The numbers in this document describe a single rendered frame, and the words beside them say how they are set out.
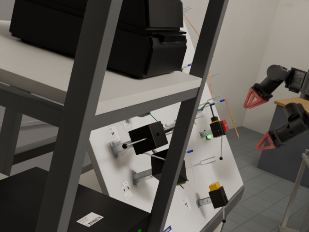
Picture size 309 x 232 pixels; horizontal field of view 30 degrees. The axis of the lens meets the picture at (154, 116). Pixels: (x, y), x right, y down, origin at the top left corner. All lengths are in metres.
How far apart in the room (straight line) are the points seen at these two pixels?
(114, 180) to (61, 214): 0.73
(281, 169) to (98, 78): 5.47
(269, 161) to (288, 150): 0.25
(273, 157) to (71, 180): 5.45
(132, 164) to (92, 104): 0.90
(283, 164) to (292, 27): 2.32
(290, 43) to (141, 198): 6.32
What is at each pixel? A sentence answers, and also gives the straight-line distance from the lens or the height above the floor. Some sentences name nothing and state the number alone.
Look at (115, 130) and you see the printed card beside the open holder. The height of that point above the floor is 1.20.
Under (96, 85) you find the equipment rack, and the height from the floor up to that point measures 1.49.
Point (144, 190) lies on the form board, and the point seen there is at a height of 1.05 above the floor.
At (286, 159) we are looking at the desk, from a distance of 6.17.
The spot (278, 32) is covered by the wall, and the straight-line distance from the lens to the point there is 7.91.
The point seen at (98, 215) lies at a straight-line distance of 1.28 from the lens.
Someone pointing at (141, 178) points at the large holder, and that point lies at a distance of 1.65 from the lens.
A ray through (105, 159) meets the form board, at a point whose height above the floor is 1.15.
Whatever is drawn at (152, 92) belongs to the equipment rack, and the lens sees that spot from 1.01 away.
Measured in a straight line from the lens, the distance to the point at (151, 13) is 1.06.
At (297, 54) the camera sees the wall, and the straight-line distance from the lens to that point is 7.83.
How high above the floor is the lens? 1.65
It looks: 13 degrees down
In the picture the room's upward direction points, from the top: 15 degrees clockwise
